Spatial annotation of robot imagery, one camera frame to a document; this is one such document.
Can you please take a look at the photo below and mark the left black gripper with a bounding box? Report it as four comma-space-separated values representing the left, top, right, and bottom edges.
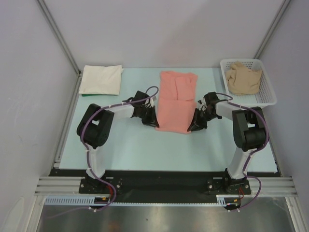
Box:
138, 106, 159, 129

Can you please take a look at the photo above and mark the pink polo shirt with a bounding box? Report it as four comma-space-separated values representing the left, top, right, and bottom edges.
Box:
156, 71, 198, 134

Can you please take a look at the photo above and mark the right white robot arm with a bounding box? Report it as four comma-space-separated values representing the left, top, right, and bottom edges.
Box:
187, 92, 269, 194

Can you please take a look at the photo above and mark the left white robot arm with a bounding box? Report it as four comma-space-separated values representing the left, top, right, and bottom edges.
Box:
76, 86, 159, 193

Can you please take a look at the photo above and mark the folded white t shirt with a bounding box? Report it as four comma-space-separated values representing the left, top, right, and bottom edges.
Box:
79, 65, 123, 95

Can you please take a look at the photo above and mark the beige t shirt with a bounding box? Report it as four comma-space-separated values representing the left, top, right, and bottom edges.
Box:
225, 61, 263, 95

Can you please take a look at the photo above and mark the white plastic basket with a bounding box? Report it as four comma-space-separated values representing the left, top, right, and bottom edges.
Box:
220, 58, 277, 108

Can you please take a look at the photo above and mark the folded green t shirt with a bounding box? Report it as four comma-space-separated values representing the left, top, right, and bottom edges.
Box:
80, 94, 117, 97

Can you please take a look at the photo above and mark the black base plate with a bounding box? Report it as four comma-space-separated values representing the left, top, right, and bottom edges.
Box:
48, 169, 282, 203

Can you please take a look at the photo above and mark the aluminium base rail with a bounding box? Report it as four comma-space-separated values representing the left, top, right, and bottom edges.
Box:
35, 176, 297, 197

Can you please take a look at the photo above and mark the white slotted cable duct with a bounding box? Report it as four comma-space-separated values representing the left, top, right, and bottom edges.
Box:
45, 195, 239, 207

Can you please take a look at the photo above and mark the left aluminium frame post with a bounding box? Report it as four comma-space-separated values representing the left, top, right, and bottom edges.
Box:
36, 0, 82, 77

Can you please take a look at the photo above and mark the aluminium frame post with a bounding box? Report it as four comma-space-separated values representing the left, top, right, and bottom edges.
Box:
36, 0, 82, 77
253, 0, 293, 59

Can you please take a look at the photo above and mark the right aluminium frame post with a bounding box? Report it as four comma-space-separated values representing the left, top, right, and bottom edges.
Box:
253, 0, 293, 59

